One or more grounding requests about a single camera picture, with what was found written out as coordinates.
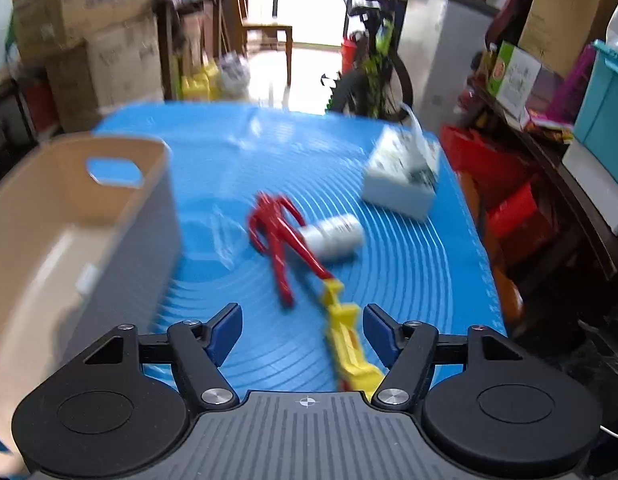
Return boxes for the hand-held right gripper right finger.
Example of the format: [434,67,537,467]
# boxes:
[361,304,520,407]

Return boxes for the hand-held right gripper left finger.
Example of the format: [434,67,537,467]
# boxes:
[84,302,243,409]

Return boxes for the yellow toy wrench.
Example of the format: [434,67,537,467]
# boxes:
[321,280,387,401]

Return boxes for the beige plastic storage bin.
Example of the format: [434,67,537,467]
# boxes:
[0,135,183,461]

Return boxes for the blue silicone mat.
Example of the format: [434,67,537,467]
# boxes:
[0,100,507,458]

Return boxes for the white plastic bottle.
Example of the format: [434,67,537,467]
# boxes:
[299,214,366,261]

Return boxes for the white tissue box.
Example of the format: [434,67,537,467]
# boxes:
[361,102,442,223]

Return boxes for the red paper bags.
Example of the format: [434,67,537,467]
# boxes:
[441,125,540,261]

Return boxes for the dark wooden side table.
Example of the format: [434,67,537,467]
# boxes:
[469,75,618,281]

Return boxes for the black and green bicycle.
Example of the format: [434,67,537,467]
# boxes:
[319,0,414,123]

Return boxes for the yellow plastic containers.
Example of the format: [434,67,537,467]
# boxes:
[181,62,220,101]

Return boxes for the white foam box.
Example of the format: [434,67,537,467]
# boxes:
[561,140,618,236]

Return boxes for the red bucket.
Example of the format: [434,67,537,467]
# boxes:
[341,35,364,76]

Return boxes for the white appliance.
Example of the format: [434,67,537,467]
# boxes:
[399,0,500,131]

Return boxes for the large brown cardboard box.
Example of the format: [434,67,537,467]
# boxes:
[86,15,164,108]

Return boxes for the green and white carton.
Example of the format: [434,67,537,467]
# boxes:
[489,41,564,116]

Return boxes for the wooden chair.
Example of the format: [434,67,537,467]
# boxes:
[229,0,294,86]

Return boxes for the dark wooden cluttered table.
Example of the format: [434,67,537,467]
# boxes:
[154,0,230,101]

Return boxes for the magenta packet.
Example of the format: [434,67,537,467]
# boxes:
[546,45,597,126]

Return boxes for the teal plastic storage box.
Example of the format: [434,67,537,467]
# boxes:
[573,40,618,161]

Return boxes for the open printed cardboard box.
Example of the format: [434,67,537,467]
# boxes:
[11,0,157,61]

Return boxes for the tall brown cardboard box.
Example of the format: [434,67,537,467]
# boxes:
[519,0,618,78]

